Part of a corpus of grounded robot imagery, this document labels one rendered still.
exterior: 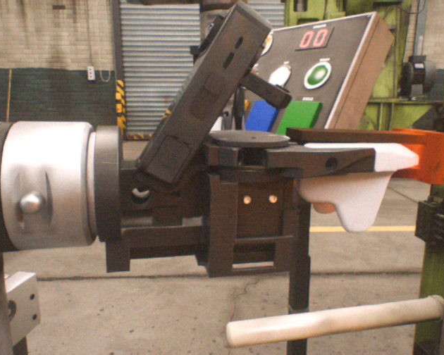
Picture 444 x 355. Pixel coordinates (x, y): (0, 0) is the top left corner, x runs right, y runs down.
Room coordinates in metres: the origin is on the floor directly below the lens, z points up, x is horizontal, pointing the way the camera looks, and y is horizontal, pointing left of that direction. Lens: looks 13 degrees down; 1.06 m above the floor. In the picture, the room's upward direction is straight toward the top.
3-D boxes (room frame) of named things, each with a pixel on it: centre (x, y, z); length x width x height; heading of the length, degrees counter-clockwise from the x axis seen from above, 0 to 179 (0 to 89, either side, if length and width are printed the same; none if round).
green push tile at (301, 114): (0.72, -0.15, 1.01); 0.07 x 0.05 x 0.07; 37
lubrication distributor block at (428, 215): (0.74, -0.43, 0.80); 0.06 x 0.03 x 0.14; 12
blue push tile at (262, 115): (0.80, -0.09, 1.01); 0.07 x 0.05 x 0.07; 37
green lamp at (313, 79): (0.75, -0.18, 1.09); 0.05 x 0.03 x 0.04; 12
